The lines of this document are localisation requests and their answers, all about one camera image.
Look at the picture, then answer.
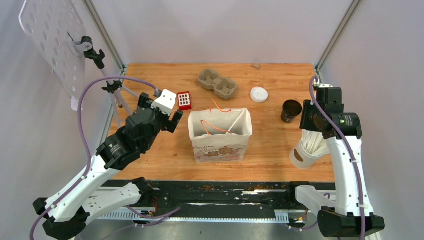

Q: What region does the white paper bakery bag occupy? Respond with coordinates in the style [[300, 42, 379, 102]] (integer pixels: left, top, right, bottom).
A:
[[188, 105, 253, 164]]

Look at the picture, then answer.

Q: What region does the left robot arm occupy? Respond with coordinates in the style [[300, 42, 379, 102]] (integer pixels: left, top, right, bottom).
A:
[[33, 90, 183, 240]]

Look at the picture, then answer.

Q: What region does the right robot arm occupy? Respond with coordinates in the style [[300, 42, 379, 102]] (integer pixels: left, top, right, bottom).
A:
[[285, 87, 385, 239]]

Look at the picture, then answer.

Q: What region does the white straw holder cup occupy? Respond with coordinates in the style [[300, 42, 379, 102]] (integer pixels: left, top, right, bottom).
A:
[[289, 140, 328, 170]]

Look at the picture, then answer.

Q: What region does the stack of white lids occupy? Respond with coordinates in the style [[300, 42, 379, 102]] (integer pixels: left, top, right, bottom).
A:
[[250, 87, 269, 103]]

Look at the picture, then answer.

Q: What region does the tripod stand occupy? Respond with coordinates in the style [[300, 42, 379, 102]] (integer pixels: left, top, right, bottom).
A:
[[66, 32, 139, 128]]

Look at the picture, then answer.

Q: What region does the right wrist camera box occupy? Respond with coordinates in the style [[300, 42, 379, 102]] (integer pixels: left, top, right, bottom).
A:
[[313, 83, 334, 91]]

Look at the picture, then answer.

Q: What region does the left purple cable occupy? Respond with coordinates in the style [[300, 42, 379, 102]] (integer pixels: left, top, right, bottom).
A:
[[29, 76, 160, 240]]

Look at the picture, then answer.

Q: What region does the cardboard cup carrier tray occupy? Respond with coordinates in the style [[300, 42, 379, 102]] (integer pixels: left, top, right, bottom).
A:
[[197, 68, 238, 100]]

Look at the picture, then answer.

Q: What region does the wrapped white straws bundle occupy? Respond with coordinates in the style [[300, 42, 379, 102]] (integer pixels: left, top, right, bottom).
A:
[[300, 129, 330, 157]]

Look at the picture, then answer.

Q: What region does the red toy block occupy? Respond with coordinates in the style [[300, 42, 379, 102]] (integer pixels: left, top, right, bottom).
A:
[[177, 91, 192, 111]]

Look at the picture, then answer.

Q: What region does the perforated white panel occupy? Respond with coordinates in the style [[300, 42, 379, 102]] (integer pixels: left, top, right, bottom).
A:
[[19, 0, 92, 111]]

